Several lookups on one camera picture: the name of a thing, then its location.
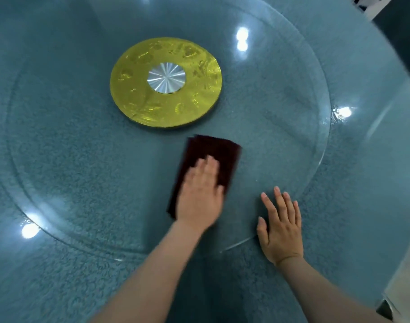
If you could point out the person's left hand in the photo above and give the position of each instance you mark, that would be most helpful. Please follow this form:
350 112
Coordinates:
200 201

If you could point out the person's right hand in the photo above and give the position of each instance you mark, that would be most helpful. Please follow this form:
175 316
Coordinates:
282 232

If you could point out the dark red cloth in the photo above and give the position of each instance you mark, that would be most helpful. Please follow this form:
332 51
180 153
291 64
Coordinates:
211 146

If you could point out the blue covered chair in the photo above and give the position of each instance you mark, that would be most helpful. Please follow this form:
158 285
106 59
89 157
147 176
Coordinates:
403 33

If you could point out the person's left forearm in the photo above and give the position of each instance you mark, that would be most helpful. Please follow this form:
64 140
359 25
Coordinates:
151 282

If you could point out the person's right forearm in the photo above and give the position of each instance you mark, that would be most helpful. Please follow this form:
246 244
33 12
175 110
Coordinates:
326 296

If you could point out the round blue table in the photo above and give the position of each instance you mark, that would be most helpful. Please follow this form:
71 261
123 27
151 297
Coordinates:
360 215

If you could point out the round glass turntable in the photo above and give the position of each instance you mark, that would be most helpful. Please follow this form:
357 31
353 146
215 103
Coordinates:
90 181

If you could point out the yellow round disc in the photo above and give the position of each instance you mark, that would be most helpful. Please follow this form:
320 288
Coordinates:
131 104

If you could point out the round white clothed table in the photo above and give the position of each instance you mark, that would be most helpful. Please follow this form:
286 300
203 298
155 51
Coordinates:
370 3

